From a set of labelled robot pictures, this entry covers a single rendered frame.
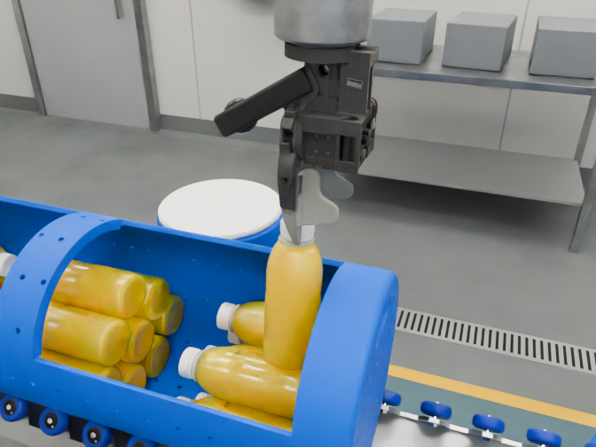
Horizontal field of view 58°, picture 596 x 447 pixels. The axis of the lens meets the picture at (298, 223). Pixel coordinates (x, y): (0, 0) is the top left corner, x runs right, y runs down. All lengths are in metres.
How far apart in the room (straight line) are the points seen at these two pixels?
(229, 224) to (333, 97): 0.66
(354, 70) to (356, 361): 0.29
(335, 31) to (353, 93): 0.06
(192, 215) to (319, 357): 0.68
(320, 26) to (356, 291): 0.29
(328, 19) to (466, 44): 2.57
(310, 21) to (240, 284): 0.50
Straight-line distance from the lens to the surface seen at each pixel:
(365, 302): 0.61
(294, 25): 0.50
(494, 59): 3.03
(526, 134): 3.94
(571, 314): 2.83
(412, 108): 3.94
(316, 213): 0.56
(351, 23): 0.50
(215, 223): 1.16
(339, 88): 0.53
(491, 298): 2.79
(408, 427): 0.90
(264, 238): 1.15
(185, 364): 0.72
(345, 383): 0.58
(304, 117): 0.52
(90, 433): 0.87
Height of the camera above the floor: 1.61
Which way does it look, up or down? 30 degrees down
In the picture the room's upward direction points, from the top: straight up
